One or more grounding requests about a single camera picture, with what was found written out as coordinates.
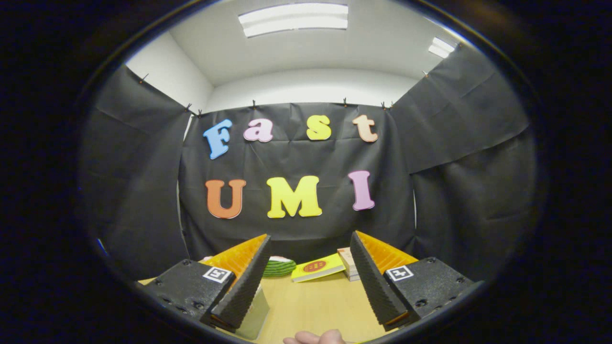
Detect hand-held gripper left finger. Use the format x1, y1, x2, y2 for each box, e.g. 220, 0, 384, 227
139, 234, 272, 333

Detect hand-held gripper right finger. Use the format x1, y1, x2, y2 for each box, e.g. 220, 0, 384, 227
349, 231, 481, 333

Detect beige fabric storage box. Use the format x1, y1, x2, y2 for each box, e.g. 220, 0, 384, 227
234, 286, 271, 341

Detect watermelon slice plush toy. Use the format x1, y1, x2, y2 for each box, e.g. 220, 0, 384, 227
262, 256, 297, 278

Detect tan cover book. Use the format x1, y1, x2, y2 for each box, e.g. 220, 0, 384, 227
337, 247, 357, 269

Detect yellow book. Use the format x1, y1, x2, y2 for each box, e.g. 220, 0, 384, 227
291, 253, 346, 283

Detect black backdrop cloth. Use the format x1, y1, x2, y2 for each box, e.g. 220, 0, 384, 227
79, 43, 536, 282

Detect small ceiling light panel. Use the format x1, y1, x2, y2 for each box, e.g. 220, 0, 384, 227
428, 37, 457, 59

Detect large ceiling light panel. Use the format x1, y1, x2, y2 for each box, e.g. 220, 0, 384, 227
238, 2, 350, 38

